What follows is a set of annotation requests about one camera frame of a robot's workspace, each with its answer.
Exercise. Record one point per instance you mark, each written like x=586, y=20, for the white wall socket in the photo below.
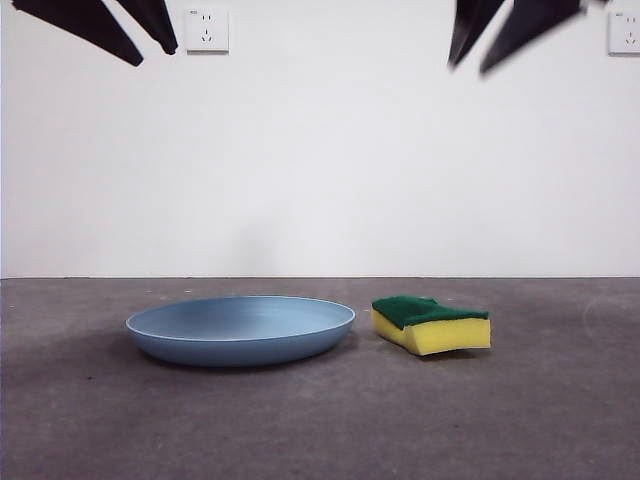
x=208, y=30
x=625, y=34

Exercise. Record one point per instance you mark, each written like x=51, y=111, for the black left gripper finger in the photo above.
x=155, y=25
x=85, y=25

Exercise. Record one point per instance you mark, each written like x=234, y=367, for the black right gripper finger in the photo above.
x=470, y=27
x=530, y=30

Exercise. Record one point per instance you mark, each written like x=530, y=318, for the yellow sponge with green scourer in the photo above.
x=450, y=337

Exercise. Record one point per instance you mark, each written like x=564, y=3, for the light blue round plate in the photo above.
x=235, y=330

